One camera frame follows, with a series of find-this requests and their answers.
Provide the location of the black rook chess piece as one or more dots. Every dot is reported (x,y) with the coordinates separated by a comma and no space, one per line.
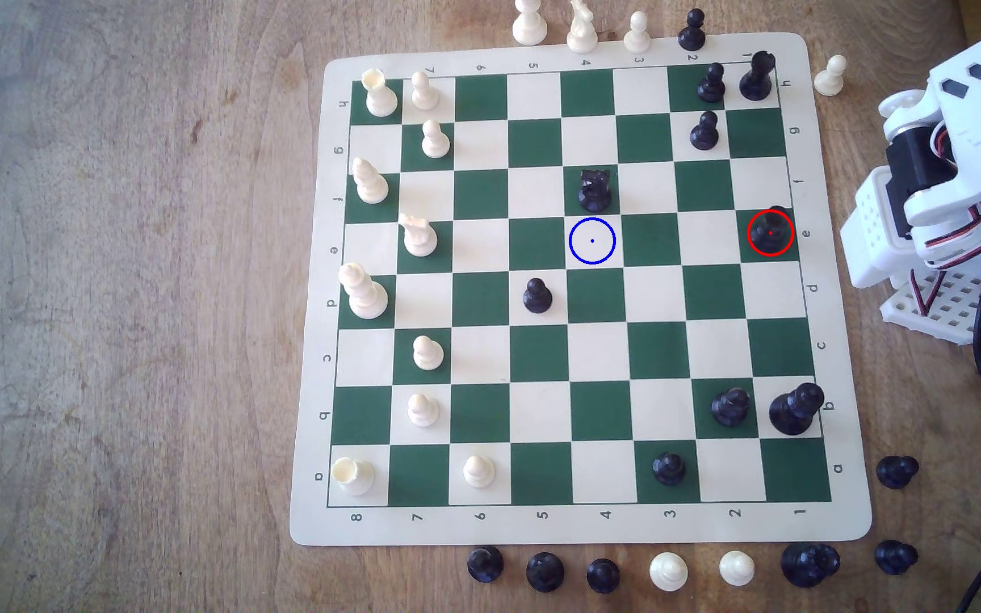
(777,221)
(756,78)

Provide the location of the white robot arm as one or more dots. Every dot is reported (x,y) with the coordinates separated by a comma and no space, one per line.
(980,128)

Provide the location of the white pawn chess piece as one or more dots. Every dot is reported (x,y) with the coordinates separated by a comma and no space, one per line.
(428,352)
(435,141)
(424,92)
(479,471)
(830,77)
(668,572)
(737,569)
(423,410)
(637,34)

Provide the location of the black pawn chess piece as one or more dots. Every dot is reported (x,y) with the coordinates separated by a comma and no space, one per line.
(704,133)
(545,572)
(711,85)
(603,576)
(894,558)
(896,472)
(692,32)
(669,469)
(485,564)
(537,297)

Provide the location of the black bishop chess piece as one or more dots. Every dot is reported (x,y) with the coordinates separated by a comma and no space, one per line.
(730,408)

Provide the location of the black knight chess piece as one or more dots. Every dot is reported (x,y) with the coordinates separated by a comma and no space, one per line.
(594,192)

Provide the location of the black queen chess piece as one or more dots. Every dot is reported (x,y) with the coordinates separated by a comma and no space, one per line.
(808,565)

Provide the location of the white knight chess piece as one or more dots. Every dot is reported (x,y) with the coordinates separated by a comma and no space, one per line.
(582,32)
(419,237)

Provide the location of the green and cream chess mat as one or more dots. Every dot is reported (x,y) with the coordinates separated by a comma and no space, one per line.
(541,357)

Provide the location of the white bishop chess piece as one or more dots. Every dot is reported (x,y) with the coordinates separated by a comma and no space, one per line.
(529,25)
(370,183)

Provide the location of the white rook chess piece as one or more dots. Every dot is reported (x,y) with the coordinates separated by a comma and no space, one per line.
(381,95)
(353,476)

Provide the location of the white queen chess piece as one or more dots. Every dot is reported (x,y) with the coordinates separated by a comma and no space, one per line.
(364,294)

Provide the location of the white perforated base plate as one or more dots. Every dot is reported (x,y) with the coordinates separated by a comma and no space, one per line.
(955,313)

